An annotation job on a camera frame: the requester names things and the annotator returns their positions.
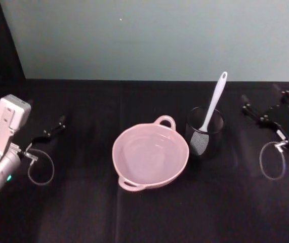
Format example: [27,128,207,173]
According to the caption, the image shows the thin dark right gripper cable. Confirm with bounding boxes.
[259,140,289,181]

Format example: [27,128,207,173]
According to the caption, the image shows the black table cloth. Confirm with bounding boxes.
[0,77,289,243]

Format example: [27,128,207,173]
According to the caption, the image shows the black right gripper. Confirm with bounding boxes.
[240,83,289,152]

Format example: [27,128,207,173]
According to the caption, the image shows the pink two-handled bowl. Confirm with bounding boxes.
[112,115,191,192]

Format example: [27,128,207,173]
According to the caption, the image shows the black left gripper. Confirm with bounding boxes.
[14,108,67,153]

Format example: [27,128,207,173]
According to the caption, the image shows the thin dark left gripper cable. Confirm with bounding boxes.
[19,149,56,187]

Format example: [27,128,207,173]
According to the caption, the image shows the thin dark gripper cable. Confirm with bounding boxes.
[259,140,289,181]
[19,149,56,187]

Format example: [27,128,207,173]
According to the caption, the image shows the white rice paddle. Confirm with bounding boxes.
[189,71,229,156]

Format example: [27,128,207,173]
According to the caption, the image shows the black mesh cup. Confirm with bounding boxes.
[185,106,225,161]

